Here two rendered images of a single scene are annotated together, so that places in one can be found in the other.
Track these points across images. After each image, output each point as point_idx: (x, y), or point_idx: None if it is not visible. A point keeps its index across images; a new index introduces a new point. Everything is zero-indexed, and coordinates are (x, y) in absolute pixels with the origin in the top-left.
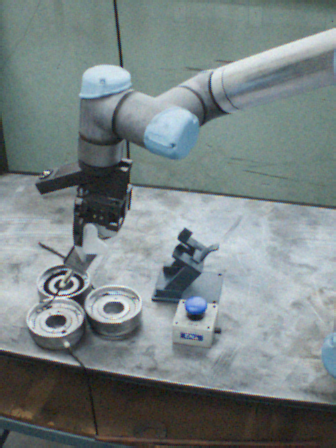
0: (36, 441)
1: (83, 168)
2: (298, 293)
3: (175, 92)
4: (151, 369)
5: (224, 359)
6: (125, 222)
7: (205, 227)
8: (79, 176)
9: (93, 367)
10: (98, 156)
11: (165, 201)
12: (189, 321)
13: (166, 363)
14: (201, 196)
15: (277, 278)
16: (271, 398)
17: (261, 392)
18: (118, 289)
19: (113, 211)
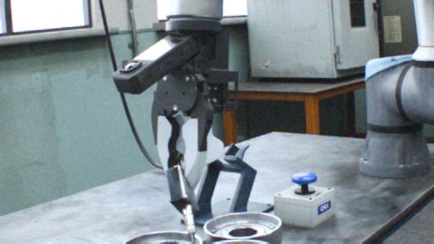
0: None
1: (202, 25)
2: (289, 180)
3: None
4: (347, 241)
5: (354, 212)
6: (69, 225)
7: (139, 197)
8: (189, 45)
9: None
10: (219, 2)
11: (66, 205)
12: (312, 194)
13: (342, 234)
14: (86, 192)
15: (258, 185)
16: (414, 203)
17: (407, 203)
18: (213, 225)
19: (233, 80)
